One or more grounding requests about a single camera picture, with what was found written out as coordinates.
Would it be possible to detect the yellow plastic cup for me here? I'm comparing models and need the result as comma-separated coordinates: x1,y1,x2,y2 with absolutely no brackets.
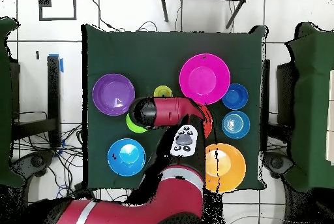
153,85,174,99

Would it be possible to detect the red plastic bowl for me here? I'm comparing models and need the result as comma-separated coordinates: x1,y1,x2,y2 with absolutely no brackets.
197,103,214,139

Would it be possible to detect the small green ribbed bowl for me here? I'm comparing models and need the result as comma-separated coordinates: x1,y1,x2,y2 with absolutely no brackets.
125,112,149,134

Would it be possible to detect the pink plastic bowl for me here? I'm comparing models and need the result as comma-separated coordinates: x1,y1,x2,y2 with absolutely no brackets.
179,53,232,106

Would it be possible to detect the purple plastic bowl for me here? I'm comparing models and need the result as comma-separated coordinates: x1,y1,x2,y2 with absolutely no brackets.
92,73,136,117

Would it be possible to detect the dark green table cloth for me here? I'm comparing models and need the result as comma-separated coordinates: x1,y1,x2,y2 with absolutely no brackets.
81,24,267,191

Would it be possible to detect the bright blue plastic bowl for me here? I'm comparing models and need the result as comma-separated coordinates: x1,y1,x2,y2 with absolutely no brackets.
107,138,146,177

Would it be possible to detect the small dark blue bowl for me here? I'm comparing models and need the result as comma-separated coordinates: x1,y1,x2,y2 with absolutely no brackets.
221,83,249,110

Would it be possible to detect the translucent teal plastic bowl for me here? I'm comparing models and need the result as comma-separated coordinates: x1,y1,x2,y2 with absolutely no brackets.
221,110,251,140

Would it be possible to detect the orange plastic bowl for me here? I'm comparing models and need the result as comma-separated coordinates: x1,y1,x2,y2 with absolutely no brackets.
204,142,247,193

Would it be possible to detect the blue tape strip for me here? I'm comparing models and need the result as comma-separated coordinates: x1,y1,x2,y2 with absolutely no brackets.
48,54,65,73

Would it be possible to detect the black power box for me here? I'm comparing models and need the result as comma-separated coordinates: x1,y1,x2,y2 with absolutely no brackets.
74,182,96,200

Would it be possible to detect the green cloth side table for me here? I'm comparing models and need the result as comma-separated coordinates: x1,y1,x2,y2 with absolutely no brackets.
284,22,334,193
0,16,25,188

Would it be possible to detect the white box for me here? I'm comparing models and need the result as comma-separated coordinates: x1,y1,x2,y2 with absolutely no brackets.
325,69,334,166

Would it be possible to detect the tangle of cables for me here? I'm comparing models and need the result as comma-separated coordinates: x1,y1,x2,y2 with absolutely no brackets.
11,123,131,204

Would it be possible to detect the black table frame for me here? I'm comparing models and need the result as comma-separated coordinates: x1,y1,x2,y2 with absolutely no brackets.
11,55,62,148

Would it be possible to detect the thin black cable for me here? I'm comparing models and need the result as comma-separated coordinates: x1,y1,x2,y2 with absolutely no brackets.
88,0,125,32

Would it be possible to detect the black pedestal foot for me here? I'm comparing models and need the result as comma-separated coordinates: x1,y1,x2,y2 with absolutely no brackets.
262,151,296,179
11,150,56,178

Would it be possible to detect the grey square frame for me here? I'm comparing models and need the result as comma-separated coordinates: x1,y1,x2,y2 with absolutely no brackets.
38,0,78,22

